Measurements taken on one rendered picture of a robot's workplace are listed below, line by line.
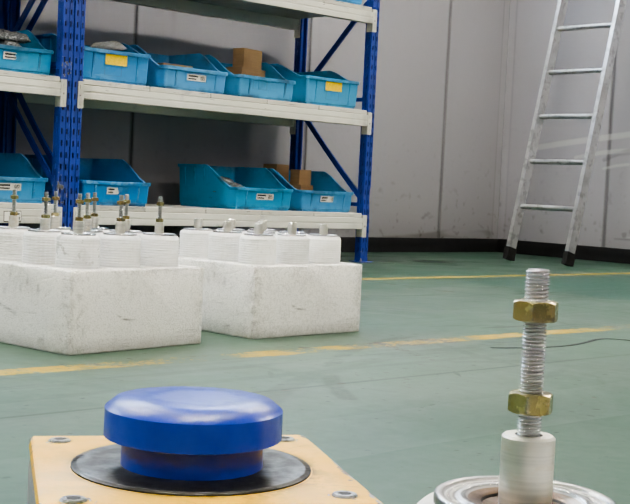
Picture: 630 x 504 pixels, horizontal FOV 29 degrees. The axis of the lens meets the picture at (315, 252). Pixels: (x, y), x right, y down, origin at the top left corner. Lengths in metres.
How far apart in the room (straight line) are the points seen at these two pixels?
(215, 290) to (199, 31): 3.69
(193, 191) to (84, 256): 3.49
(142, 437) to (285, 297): 2.83
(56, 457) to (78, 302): 2.36
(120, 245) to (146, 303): 0.14
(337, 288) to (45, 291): 0.86
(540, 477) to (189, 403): 0.27
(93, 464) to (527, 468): 0.27
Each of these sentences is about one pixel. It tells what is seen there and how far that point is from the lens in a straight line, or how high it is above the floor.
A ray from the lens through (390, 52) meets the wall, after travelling 7.66.
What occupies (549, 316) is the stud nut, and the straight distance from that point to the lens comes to 0.51.
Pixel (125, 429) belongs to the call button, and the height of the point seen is 0.33.
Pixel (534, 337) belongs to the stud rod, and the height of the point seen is 0.32.
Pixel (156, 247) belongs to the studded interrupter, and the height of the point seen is 0.22.
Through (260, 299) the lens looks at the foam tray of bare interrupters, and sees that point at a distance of 3.03.
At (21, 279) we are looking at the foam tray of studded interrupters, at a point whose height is 0.15.
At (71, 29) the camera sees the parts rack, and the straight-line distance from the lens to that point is 5.36.
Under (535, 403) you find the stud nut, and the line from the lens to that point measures 0.51.
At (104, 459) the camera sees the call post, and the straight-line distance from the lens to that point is 0.29.
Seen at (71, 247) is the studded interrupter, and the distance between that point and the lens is 2.69.
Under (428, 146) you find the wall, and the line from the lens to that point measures 7.90.
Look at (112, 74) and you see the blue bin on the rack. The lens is 5.52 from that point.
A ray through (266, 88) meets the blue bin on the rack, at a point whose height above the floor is 0.85.
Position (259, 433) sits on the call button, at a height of 0.33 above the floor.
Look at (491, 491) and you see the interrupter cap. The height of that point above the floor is 0.25.
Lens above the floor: 0.38
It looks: 3 degrees down
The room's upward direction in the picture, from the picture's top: 3 degrees clockwise
